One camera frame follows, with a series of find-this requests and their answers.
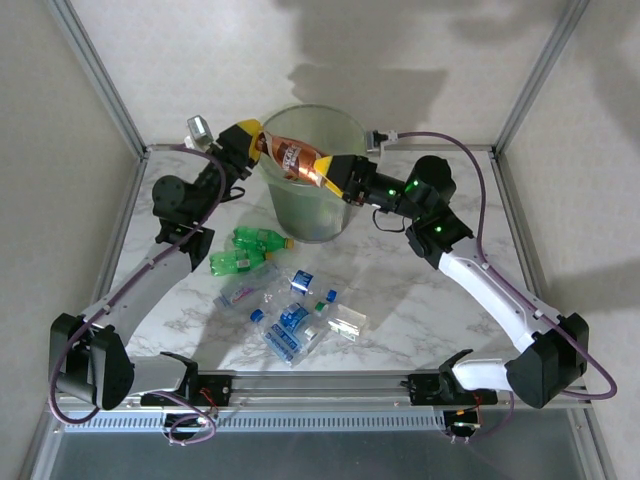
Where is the brown coffee drink bottle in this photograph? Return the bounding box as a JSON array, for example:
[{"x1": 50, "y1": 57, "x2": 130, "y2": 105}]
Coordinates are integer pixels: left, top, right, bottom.
[{"x1": 254, "y1": 128, "x2": 329, "y2": 186}]

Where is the green bottle with small label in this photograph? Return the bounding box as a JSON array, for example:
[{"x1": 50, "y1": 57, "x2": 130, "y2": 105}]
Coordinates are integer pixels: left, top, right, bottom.
[{"x1": 208, "y1": 248, "x2": 275, "y2": 277}]

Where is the clear bottle round blue logo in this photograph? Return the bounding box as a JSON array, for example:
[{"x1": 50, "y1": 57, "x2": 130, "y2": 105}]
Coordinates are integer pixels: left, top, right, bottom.
[{"x1": 272, "y1": 264, "x2": 319, "y2": 301}]

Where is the clear bottle pink label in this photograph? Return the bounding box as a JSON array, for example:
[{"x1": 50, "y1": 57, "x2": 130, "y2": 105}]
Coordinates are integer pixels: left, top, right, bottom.
[{"x1": 213, "y1": 272, "x2": 281, "y2": 311}]

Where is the square clear bottle green label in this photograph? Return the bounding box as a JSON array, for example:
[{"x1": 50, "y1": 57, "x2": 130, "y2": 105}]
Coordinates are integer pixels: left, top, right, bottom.
[{"x1": 313, "y1": 299, "x2": 370, "y2": 342}]

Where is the clear bottle dark blue label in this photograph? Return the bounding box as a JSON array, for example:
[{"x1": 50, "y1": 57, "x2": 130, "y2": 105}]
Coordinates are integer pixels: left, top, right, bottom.
[{"x1": 277, "y1": 302, "x2": 314, "y2": 331}]

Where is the clear bottle white cap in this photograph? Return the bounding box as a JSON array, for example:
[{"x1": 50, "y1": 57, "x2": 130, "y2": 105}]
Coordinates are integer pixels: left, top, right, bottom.
[{"x1": 299, "y1": 324, "x2": 326, "y2": 354}]

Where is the crushed bottle long blue label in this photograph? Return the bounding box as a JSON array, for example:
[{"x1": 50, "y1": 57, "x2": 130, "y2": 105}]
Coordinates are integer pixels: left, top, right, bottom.
[{"x1": 249, "y1": 308, "x2": 309, "y2": 369}]

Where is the mesh bin with green liner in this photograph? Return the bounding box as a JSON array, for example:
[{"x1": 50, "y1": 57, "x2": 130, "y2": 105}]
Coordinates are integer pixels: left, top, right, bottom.
[{"x1": 259, "y1": 103, "x2": 369, "y2": 245}]

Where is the green bottle yellow cap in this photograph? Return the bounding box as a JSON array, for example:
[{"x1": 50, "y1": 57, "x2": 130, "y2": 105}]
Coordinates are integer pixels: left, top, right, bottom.
[{"x1": 232, "y1": 226, "x2": 295, "y2": 253}]

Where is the grey metal panel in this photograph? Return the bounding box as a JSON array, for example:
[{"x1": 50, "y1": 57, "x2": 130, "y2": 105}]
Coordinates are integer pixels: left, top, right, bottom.
[{"x1": 19, "y1": 409, "x2": 616, "y2": 480}]

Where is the aluminium frame side bar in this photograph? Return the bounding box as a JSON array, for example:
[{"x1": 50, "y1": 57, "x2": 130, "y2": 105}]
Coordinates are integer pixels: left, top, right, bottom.
[
  {"x1": 99, "y1": 149, "x2": 151, "y2": 296},
  {"x1": 492, "y1": 149, "x2": 561, "y2": 321}
]

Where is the aluminium frame cross bar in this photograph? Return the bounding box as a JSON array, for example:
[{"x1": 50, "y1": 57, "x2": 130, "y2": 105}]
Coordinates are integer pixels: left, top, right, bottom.
[{"x1": 144, "y1": 143, "x2": 499, "y2": 154}]

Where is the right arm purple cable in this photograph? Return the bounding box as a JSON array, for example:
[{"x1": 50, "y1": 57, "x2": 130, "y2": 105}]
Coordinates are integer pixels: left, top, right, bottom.
[{"x1": 397, "y1": 130, "x2": 619, "y2": 446}]

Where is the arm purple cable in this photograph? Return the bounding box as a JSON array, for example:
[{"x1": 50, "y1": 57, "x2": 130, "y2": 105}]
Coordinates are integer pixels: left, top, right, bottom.
[
  {"x1": 48, "y1": 144, "x2": 226, "y2": 447},
  {"x1": 397, "y1": 130, "x2": 619, "y2": 446}
]

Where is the right gripper thin black cable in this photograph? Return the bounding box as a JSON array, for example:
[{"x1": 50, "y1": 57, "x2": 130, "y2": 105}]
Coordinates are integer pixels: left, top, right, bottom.
[{"x1": 372, "y1": 208, "x2": 409, "y2": 234}]

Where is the aluminium frame post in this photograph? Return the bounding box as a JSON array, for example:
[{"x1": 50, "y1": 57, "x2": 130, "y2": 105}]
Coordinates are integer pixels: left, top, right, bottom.
[
  {"x1": 43, "y1": 0, "x2": 150, "y2": 157},
  {"x1": 493, "y1": 0, "x2": 592, "y2": 156}
]

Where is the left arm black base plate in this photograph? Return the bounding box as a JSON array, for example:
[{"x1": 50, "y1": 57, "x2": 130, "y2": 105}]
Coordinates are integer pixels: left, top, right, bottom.
[{"x1": 139, "y1": 373, "x2": 234, "y2": 407}]

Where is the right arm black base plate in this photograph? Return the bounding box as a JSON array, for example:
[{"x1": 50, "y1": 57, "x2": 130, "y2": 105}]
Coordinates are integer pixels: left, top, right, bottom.
[{"x1": 407, "y1": 372, "x2": 499, "y2": 406}]

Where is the aluminium mounting rail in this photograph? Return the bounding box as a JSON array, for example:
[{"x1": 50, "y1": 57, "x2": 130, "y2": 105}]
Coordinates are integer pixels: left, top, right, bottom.
[{"x1": 47, "y1": 368, "x2": 592, "y2": 412}]

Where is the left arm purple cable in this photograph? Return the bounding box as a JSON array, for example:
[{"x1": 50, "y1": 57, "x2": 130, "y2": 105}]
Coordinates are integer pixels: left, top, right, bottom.
[{"x1": 48, "y1": 144, "x2": 226, "y2": 447}]

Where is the slotted grey cable duct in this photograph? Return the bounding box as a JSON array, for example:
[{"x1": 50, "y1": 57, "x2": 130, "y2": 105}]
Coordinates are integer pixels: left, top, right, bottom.
[{"x1": 64, "y1": 410, "x2": 446, "y2": 432}]

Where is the aluminium frame leg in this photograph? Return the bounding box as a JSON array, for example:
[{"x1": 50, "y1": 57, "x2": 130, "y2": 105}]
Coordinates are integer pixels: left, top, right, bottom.
[
  {"x1": 569, "y1": 407, "x2": 617, "y2": 480},
  {"x1": 19, "y1": 399, "x2": 69, "y2": 480}
]

